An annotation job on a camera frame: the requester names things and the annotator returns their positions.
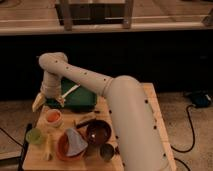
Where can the grey blue cloth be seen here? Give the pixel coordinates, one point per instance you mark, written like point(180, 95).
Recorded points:
point(76, 143)

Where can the green plastic cup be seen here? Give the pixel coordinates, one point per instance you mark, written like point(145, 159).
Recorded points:
point(35, 137)

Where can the orange plate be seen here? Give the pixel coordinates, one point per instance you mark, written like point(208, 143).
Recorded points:
point(61, 150)

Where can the dark blue floor device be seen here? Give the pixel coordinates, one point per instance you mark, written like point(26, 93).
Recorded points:
point(200, 99)

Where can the white utensil in tray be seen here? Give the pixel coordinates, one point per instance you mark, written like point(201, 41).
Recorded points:
point(70, 90)

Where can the yellow banana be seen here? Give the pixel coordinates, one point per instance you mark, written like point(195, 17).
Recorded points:
point(48, 148)

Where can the green plastic tray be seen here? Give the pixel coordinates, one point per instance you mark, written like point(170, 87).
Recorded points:
point(79, 100)

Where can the orange red apple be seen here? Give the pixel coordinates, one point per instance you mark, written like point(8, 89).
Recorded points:
point(53, 117)

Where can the bunch of red grapes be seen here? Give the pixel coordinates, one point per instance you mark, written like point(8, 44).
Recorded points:
point(117, 151)

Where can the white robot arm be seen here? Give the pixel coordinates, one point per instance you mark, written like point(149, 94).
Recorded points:
point(139, 140)

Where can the knife with wooden handle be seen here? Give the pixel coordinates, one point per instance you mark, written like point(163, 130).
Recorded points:
point(83, 120)

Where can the wooden chair frame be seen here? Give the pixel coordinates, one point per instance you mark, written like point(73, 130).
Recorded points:
point(71, 13)

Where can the white paper cup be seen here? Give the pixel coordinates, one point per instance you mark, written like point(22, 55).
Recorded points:
point(56, 123)

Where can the small dark metal cup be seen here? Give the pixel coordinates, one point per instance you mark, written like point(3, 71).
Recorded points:
point(107, 152)

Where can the dark brown bowl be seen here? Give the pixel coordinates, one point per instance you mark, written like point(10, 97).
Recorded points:
point(98, 132)

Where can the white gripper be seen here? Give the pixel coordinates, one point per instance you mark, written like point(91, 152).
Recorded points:
point(49, 92)

